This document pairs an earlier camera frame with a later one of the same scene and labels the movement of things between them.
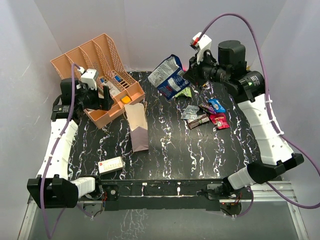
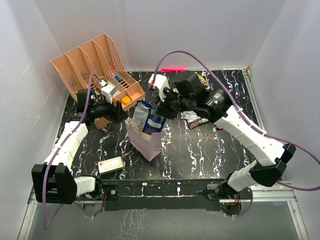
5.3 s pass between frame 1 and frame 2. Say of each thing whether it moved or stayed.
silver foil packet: stayed
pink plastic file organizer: stayed
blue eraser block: stayed
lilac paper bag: moved
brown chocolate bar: stayed
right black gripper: moved
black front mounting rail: stayed
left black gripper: moved
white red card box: stayed
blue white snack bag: moved
